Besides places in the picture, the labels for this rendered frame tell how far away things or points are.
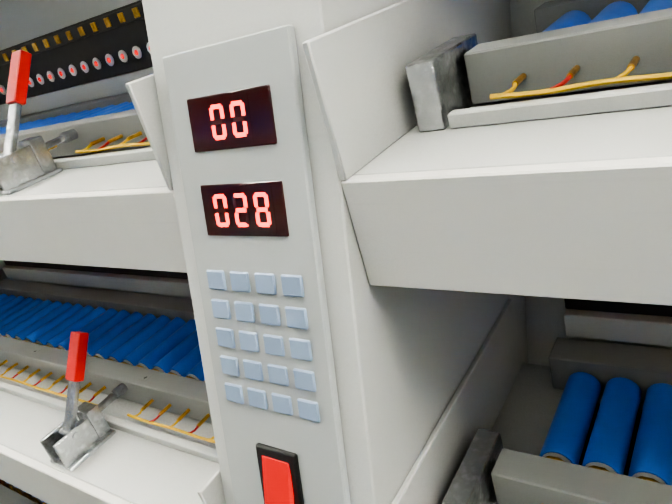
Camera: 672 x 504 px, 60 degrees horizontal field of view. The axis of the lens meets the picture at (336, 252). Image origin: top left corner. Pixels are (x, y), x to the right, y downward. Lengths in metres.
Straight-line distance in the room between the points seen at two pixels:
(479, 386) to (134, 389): 0.27
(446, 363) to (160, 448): 0.23
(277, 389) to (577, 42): 0.18
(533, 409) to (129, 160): 0.29
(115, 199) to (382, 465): 0.18
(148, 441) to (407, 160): 0.31
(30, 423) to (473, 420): 0.37
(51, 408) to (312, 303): 0.37
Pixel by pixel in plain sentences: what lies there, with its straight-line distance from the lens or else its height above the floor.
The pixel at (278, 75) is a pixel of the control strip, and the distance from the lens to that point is 0.23.
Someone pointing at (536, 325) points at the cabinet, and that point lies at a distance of 0.42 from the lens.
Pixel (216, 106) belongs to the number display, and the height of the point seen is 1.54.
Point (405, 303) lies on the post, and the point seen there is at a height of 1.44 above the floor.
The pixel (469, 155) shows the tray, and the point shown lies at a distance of 0.21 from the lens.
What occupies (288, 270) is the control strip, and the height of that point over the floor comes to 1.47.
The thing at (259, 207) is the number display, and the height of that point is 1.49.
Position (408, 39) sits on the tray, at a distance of 0.27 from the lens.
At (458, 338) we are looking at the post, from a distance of 0.32.
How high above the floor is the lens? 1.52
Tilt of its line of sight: 11 degrees down
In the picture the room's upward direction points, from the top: 6 degrees counter-clockwise
